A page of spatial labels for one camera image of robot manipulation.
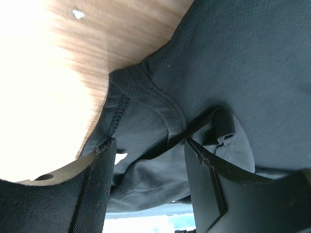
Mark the black t shirt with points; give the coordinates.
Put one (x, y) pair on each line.
(235, 77)

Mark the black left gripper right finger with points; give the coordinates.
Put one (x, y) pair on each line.
(228, 199)

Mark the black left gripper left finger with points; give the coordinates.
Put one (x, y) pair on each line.
(72, 199)

